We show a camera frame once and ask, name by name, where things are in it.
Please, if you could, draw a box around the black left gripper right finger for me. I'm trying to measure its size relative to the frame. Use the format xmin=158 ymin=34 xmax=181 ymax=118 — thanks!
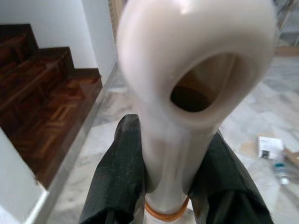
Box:
xmin=188 ymin=130 xmax=274 ymax=224

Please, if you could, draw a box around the small open cardboard box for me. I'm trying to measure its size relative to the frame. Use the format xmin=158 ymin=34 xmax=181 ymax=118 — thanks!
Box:
xmin=284 ymin=148 xmax=299 ymax=165

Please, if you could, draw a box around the clear plastic bottle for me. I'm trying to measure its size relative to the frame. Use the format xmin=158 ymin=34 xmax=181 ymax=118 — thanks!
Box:
xmin=272 ymin=161 xmax=299 ymax=186

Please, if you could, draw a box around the small white paper box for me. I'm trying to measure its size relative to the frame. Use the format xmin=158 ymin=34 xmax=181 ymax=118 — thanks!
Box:
xmin=256 ymin=136 xmax=285 ymax=160

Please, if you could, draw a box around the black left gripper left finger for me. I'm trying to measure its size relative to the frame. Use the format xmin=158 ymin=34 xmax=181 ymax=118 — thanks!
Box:
xmin=78 ymin=113 xmax=149 ymax=224

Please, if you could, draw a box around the white-handled broom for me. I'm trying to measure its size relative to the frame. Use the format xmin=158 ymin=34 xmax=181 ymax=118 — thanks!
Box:
xmin=116 ymin=0 xmax=278 ymax=224

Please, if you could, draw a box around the long brown cardboard box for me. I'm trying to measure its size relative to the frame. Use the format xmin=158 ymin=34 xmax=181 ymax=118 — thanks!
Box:
xmin=275 ymin=46 xmax=299 ymax=56

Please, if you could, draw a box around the dark wooden staircase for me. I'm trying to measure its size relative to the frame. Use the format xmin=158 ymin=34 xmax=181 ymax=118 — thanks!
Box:
xmin=0 ymin=23 xmax=103 ymax=189

